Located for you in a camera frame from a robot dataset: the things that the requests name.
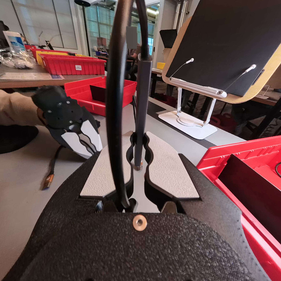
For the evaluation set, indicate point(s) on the white tablet stand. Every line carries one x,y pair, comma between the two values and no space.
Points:
188,129

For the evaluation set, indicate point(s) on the red bag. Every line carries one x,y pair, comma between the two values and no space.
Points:
224,123

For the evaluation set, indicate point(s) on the wooden office desk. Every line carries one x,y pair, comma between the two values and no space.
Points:
270,96

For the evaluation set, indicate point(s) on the wooden work table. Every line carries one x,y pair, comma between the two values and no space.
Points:
26,82

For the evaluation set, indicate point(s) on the cardboard box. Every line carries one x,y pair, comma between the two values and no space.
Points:
168,54

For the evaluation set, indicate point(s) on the yellow bin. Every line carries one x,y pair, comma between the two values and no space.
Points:
40,57
161,65

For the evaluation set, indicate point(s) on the black tablet tan rim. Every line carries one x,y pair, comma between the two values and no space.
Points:
219,44

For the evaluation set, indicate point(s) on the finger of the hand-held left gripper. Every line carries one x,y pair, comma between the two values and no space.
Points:
93,134
72,142

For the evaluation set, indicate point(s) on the black bin divider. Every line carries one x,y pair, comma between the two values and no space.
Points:
252,193
97,93

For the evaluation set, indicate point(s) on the black chair armrest pad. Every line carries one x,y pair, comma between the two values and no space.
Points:
15,138

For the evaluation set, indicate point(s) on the black floor lamp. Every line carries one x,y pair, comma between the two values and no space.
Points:
82,2

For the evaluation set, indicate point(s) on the black monitor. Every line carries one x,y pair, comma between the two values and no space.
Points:
169,37

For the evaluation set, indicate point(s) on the clear plastic bags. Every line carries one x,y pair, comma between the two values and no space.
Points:
15,59

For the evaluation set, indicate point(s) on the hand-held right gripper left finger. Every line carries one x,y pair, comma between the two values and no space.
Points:
96,175

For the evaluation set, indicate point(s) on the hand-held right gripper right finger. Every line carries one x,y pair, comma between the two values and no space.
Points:
171,173

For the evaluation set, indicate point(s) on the red plastic bin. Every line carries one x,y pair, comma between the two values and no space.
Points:
118,92
241,149
65,65

